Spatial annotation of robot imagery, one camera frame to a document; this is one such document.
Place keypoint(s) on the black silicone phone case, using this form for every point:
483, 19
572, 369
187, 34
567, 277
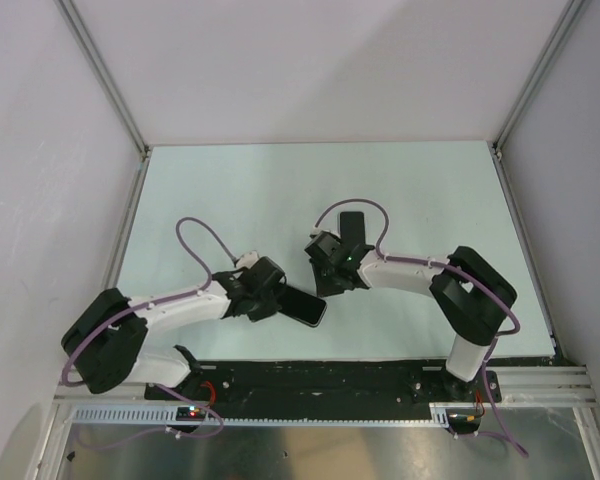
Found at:
320, 315

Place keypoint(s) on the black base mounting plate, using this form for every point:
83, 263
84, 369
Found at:
334, 389

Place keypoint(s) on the aluminium right corner post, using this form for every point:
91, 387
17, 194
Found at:
545, 61

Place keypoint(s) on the right controller circuit board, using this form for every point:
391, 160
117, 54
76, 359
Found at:
464, 423

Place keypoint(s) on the aluminium left corner post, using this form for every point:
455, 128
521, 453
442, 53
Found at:
91, 52

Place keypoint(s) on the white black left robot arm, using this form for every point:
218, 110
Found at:
114, 341

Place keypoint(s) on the controller circuit board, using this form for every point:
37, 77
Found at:
464, 423
190, 413

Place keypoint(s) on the aluminium front frame rail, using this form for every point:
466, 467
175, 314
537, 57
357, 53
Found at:
520, 387

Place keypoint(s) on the white slotted cable duct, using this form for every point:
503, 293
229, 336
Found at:
166, 415

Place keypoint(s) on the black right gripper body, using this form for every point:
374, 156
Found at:
332, 272

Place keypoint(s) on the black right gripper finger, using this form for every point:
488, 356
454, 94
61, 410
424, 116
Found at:
340, 285
321, 279

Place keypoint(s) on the aluminium corner post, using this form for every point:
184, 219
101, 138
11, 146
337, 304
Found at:
545, 61
91, 52

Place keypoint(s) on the left controller circuit board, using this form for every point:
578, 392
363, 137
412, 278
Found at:
190, 413

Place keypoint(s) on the blue smartphone black screen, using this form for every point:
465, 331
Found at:
352, 227

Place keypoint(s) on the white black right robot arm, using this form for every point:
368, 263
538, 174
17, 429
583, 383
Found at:
474, 298

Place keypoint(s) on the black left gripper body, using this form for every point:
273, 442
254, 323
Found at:
262, 299

